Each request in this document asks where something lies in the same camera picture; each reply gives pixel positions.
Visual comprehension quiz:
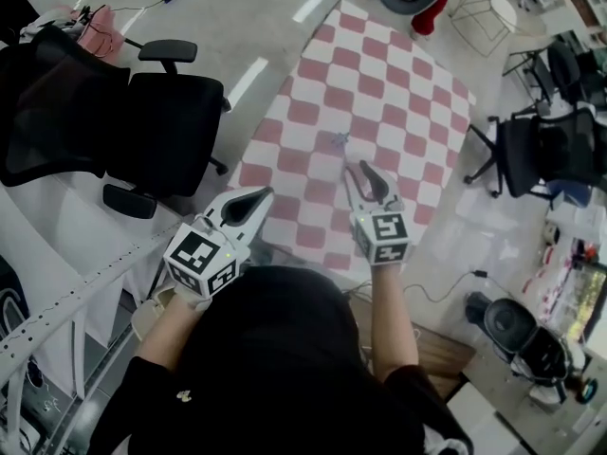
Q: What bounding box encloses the cream plastic seat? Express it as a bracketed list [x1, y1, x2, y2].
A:
[131, 286, 176, 345]

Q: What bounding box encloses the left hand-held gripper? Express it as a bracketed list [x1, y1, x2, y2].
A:
[163, 186, 275, 299]

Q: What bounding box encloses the white box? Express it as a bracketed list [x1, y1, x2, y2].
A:
[445, 372, 527, 455]

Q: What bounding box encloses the white wire stool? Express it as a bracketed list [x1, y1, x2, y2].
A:
[449, 0, 518, 59]

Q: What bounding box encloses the black folding chair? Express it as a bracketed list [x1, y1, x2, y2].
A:
[502, 40, 589, 113]

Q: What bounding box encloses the red white checkered tablecloth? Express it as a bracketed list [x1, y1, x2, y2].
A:
[227, 0, 478, 279]

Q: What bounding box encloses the black rounded shell device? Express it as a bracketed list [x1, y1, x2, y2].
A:
[467, 291, 570, 388]

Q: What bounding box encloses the person's left forearm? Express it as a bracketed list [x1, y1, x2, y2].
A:
[135, 294, 210, 373]

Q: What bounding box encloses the wooden slat bench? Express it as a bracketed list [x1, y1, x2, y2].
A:
[350, 296, 477, 402]

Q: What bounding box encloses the person's left hand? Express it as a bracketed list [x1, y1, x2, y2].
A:
[174, 285, 213, 313]

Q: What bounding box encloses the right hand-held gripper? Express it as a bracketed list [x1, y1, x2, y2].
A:
[344, 159, 413, 265]

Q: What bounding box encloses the white metal shelf rack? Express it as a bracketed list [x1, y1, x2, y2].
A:
[0, 173, 191, 455]

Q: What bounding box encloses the black mesh office chair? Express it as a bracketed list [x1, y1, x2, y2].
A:
[463, 106, 607, 201]

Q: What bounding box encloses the black white printed panel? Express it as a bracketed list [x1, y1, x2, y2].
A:
[0, 256, 32, 345]

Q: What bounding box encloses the pink bag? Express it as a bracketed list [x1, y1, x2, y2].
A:
[70, 5, 125, 64]

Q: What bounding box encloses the person's right forearm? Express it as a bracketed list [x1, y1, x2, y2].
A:
[369, 263, 421, 381]

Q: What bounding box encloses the person's black top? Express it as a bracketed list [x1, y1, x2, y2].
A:
[87, 265, 475, 455]

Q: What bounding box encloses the black office chair with armrests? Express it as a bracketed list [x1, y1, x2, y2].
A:
[0, 26, 233, 221]

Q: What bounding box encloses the blue padded chair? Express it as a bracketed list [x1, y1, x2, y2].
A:
[549, 177, 594, 208]

